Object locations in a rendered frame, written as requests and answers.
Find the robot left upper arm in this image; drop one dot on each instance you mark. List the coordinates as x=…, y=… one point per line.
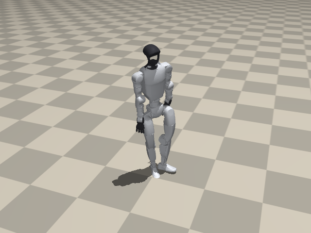
x=168, y=82

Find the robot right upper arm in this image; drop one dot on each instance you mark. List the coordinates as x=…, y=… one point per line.
x=137, y=79

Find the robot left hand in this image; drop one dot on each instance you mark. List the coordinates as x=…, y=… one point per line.
x=165, y=103

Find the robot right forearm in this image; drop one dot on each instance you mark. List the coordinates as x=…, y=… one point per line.
x=140, y=110

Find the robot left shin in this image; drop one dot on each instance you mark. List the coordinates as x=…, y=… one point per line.
x=164, y=151

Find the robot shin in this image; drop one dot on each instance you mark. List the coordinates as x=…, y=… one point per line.
x=164, y=151
x=152, y=156

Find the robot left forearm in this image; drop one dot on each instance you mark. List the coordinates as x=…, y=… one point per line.
x=168, y=96

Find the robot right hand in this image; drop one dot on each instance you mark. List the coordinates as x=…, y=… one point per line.
x=140, y=126

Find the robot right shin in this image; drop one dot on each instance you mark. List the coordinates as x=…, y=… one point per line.
x=152, y=156

